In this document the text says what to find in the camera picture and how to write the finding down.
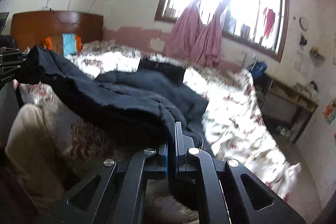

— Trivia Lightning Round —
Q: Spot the black padded jacket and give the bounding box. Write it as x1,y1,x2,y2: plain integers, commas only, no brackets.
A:
17,46,208,148

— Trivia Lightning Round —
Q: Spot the brown wooden headboard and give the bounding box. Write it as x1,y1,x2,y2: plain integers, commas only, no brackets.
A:
10,11,104,51

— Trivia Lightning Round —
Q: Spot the floral bed quilt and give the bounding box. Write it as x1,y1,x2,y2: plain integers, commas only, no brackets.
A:
20,42,301,200

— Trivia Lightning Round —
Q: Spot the orange blue brown pillow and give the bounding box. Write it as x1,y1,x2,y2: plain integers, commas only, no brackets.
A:
43,33,83,56

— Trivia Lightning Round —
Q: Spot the beige bed sheet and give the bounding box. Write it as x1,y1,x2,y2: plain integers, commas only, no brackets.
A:
4,103,200,224

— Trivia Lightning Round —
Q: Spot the blue backpack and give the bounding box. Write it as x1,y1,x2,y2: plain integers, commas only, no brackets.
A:
247,61,268,79

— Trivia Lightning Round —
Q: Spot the pink curtain left panel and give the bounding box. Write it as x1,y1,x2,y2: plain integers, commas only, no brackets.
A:
163,0,203,59

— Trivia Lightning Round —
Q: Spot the wooden side desk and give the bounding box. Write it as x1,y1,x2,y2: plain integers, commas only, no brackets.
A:
253,73,318,144

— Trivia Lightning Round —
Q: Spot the red hanging cloth outside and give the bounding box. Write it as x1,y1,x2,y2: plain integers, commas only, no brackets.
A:
263,8,276,38

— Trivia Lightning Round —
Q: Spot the colourful wall sticker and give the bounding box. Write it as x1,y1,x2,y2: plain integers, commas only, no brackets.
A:
323,98,336,124

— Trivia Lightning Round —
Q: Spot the small wall shelf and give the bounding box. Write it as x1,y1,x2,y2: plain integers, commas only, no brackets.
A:
309,47,325,60

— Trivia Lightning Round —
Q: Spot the round wall clock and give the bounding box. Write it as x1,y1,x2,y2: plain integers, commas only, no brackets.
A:
299,16,309,31

